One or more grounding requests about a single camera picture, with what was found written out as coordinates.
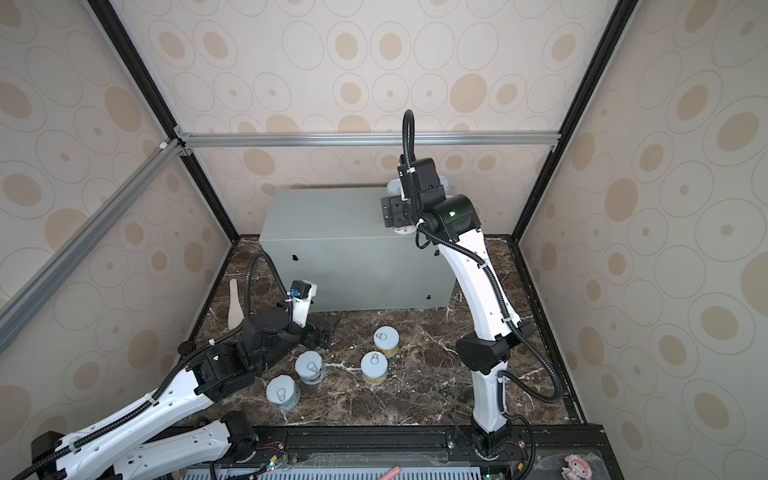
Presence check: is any pink marker pen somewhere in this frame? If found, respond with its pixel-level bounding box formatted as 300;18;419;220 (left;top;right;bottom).
379;466;401;480

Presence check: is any teal can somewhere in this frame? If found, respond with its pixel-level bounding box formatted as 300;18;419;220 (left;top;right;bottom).
266;375;301;411
295;351;325;385

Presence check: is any teal can upper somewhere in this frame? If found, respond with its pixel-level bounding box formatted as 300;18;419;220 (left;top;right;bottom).
295;351;325;385

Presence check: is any teal can lower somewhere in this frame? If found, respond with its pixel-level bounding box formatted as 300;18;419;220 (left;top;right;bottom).
266;375;301;411

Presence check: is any pink can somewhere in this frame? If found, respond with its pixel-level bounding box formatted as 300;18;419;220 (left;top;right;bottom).
439;175;454;197

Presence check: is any left diagonal aluminium rail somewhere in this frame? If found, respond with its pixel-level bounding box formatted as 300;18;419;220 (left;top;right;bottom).
1;139;182;350

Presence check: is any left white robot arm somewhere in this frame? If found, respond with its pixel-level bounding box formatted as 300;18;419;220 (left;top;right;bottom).
16;307;341;479

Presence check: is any small dark glass bottle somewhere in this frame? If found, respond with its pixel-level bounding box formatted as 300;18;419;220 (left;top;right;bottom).
177;340;197;360

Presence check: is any horizontal aluminium rail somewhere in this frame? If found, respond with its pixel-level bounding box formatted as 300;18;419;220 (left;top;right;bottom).
178;131;560;148

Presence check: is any brown orange can front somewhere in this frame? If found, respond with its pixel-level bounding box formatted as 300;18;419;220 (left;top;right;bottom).
392;225;417;235

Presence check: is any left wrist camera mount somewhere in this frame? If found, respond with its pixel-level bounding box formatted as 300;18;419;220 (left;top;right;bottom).
288;280;317;328

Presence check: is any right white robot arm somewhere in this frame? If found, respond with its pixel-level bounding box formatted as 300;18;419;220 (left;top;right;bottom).
381;156;563;458

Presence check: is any wooden spatula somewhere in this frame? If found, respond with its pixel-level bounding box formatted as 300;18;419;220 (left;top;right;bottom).
227;278;244;331

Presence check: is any black base frame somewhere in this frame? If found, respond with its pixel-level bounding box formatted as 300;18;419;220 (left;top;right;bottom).
183;425;623;479

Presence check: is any brown orange can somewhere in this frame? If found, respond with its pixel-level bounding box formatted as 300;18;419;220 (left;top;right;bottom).
392;225;417;235
386;179;403;197

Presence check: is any grey metal cabinet box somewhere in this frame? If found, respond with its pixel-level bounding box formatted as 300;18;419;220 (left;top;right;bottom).
260;186;456;312

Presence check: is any yellow can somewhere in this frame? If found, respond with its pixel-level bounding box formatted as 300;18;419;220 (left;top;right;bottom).
360;351;388;384
373;326;400;358

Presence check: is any pink toy figure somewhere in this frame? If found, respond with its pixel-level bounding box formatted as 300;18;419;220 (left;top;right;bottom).
561;454;593;480

